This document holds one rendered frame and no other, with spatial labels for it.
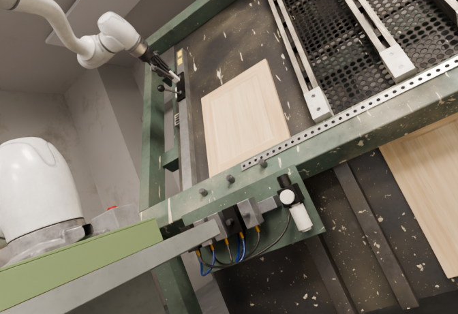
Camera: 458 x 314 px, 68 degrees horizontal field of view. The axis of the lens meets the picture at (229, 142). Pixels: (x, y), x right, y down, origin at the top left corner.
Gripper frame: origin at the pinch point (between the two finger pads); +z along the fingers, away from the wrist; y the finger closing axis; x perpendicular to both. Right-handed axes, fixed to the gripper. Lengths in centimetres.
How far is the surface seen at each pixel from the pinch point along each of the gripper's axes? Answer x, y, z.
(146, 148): 28.5, -23.0, 10.7
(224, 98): -18.6, -17.0, 14.1
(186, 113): 2.4, -14.7, 11.7
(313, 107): -56, -52, 8
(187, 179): 4, -52, 12
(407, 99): -82, -64, 11
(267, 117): -37, -40, 14
